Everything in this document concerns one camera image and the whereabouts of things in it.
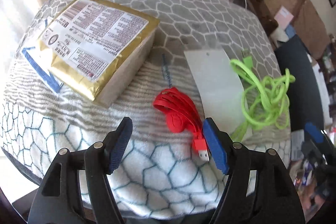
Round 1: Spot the green cord lanyard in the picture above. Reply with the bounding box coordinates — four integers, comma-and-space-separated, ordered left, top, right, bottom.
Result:
229, 49, 296, 142

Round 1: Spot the red ribbon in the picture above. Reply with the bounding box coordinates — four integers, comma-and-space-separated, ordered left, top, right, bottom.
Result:
153, 87, 210, 161

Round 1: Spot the tan paper package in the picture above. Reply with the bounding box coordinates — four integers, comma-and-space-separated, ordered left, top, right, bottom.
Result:
38, 0, 159, 108

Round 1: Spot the grey patterned blanket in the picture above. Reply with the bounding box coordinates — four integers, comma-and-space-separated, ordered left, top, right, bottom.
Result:
1, 0, 280, 219

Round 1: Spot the white paper card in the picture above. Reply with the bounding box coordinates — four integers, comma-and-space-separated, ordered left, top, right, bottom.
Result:
184, 49, 245, 135

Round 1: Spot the pink booklet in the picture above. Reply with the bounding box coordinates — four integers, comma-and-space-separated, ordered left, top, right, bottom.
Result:
274, 6, 294, 30

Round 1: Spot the blue face mask pack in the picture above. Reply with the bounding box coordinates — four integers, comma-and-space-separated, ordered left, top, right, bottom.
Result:
21, 16, 63, 94

